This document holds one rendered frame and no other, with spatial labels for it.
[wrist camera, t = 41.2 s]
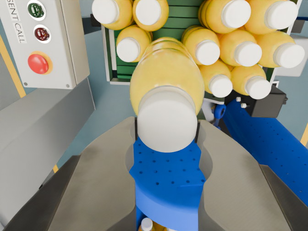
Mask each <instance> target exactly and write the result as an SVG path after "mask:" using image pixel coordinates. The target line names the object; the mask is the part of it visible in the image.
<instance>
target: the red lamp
mask: <svg viewBox="0 0 308 231"><path fill-rule="evenodd" d="M34 36H35V37H36V39H38V40H39V41H46V40H48V38H49V34H48V32H47V31H46V29H44V28H43V27H38V28H36V29H35V30H34Z"/></svg>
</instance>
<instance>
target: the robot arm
mask: <svg viewBox="0 0 308 231"><path fill-rule="evenodd" d="M197 121H198V125H197V131H196V136H195V138H194V143H196V144H197V145H198V147H199V148H200V150H201V156H200V162H199V168H200V170H201V171H202V173H203V175H204V177H205V179H206V182H205V183H204V185H203V190H202V195H201V199H200V203H199V208H198V231H308V206H307V205H306V204H305V203H304V202H303V201H302V200H301V199H300V198H299V197H298V196H297V195H296V194H295V193H294V192H293V191H292V190H291V189H290V188H289V187H288V186H287V185H286V184H285V183H284V182H283V181H282V180H281V179H280V178H279V177H278V176H277V175H276V174H275V173H274V172H273V171H272V169H271V168H270V167H269V166H268V165H261V164H259V162H258V161H257V160H256V159H255V158H254V157H253V156H252V155H251V154H250V153H249V152H248V151H247V150H246V149H245V148H244V147H243V146H241V145H240V144H239V143H238V142H236V141H235V140H234V139H232V138H231V137H229V136H228V135H226V134H225V133H224V132H222V131H221V130H220V129H218V128H216V127H215V126H214V125H212V124H211V123H209V122H208V121H206V120H201V119H199V120H197ZM137 140H138V126H137V117H133V116H130V117H128V118H126V119H125V120H123V121H122V122H120V123H119V124H117V125H115V126H114V127H112V128H111V129H109V130H108V131H106V132H105V133H103V134H102V135H100V136H99V137H97V138H96V139H95V140H93V141H92V142H91V143H90V144H89V145H88V146H87V147H86V148H85V149H84V150H83V151H82V152H81V153H80V154H79V155H73V156H72V157H71V158H70V159H69V160H68V161H67V162H66V163H65V164H64V165H63V166H62V167H61V168H60V169H59V170H58V171H57V172H56V173H55V174H54V175H53V176H52V177H51V178H50V179H49V180H48V181H47V182H46V183H45V184H44V185H43V186H42V187H41V188H40V189H39V190H38V191H37V192H36V193H35V194H34V195H33V196H32V197H31V198H30V199H29V200H28V201H27V202H26V203H25V204H24V205H23V207H22V208H21V209H20V210H19V211H18V212H17V213H16V214H15V216H14V217H13V218H12V219H11V220H10V222H9V223H8V224H7V225H6V226H5V228H4V229H3V230H2V231H136V229H137V218H136V188H135V180H134V178H133V177H132V176H131V175H130V173H129V171H130V169H131V168H132V166H133V165H134V151H133V144H134V143H135V141H137Z"/></svg>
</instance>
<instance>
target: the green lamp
mask: <svg viewBox="0 0 308 231"><path fill-rule="evenodd" d="M27 10H28V13H29V14H30V15H31V16H32V17H34V18H41V17H42V16H43V9H42V7H41V6H40V5H39V4H38V3H34V2H32V3H30V4H28V6H27Z"/></svg>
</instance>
